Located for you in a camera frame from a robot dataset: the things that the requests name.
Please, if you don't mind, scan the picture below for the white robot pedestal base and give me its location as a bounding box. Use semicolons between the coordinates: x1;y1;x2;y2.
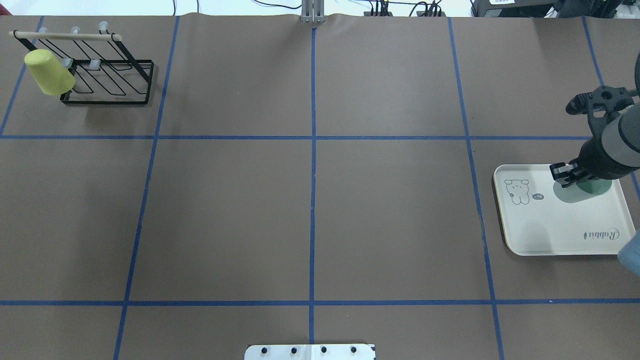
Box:
243;343;377;360

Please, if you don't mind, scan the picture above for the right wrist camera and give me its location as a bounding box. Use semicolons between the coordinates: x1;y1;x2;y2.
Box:
565;85;639;133

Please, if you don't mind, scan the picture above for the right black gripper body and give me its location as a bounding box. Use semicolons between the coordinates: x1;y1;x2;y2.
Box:
549;137;636;188

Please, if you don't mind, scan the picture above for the pale green cup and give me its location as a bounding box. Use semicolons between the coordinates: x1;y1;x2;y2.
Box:
552;178;613;204

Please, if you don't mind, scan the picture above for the black wire cup rack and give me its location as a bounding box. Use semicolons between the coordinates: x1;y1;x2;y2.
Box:
9;22;155;106

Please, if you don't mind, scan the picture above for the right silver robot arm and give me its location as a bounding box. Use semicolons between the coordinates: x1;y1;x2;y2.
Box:
549;60;640;189

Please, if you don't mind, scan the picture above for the cream rabbit tray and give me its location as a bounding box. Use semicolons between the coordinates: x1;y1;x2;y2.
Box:
493;164;636;256

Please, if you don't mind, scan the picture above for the yellow cup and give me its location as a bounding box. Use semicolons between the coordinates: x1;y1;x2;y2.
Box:
23;48;76;96

